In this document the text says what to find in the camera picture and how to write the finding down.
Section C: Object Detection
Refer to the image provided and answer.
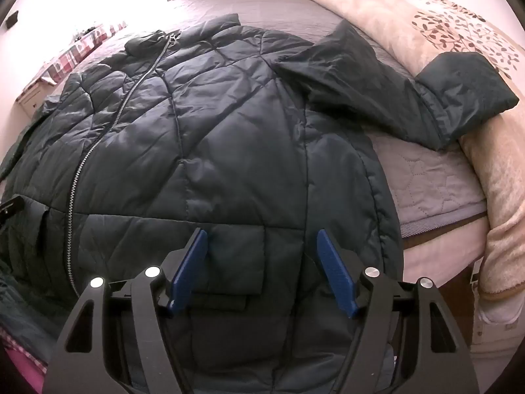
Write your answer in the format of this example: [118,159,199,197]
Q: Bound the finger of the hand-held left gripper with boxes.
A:
[0,194,24,231]

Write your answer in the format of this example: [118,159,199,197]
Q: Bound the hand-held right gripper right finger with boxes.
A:
[315,229,480,394]

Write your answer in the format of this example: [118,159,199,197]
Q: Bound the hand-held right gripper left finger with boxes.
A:
[43,228,208,394]

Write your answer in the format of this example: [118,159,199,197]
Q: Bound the dark green quilted jacket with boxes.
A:
[0,13,521,394]

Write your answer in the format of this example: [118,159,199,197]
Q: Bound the white nightstand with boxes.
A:
[16,81,55,118]

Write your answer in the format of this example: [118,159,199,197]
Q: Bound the grey quilted bedspread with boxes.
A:
[94,0,489,239]

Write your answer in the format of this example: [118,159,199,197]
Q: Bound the pink plaid pajama pants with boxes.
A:
[0,324,51,394]

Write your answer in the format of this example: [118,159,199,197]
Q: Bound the beige leaf print blanket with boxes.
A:
[287,0,525,329]

